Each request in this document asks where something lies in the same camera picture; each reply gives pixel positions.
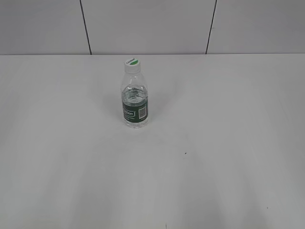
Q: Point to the clear Cestbon water bottle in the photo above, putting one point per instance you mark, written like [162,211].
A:
[134,95]

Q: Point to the white green bottle cap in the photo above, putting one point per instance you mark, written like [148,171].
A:
[132,66]

